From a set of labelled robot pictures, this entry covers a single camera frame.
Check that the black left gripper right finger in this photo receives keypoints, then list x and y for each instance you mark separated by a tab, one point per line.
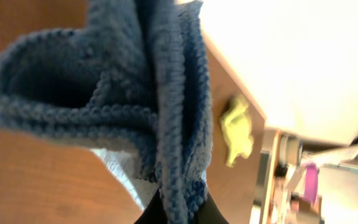
209	213

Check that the blue microfiber cloth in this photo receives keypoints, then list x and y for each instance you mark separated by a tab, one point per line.
136	73

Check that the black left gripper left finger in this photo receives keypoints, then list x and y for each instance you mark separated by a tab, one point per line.
154	213

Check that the crumpled green cloth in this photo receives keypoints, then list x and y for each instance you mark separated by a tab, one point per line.
236	125

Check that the purple background object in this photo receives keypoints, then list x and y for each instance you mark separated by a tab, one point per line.
311	183

